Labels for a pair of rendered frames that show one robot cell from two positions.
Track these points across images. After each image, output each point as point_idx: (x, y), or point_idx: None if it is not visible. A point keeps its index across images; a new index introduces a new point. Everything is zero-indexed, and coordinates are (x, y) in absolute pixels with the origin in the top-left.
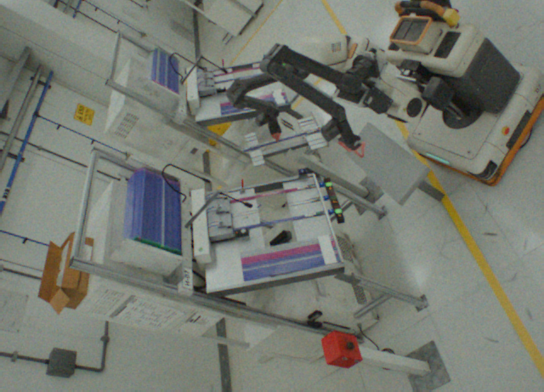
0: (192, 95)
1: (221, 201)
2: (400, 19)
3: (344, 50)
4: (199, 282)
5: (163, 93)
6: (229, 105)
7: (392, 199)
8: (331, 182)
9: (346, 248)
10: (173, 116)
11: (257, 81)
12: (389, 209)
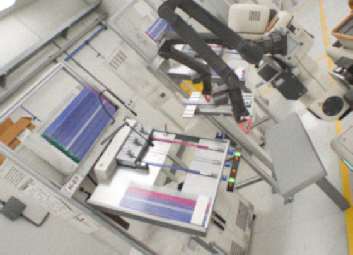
0: None
1: (142, 134)
2: (350, 15)
3: (263, 22)
4: None
5: (150, 43)
6: None
7: (302, 190)
8: (246, 154)
9: (244, 216)
10: (150, 62)
11: None
12: (297, 199)
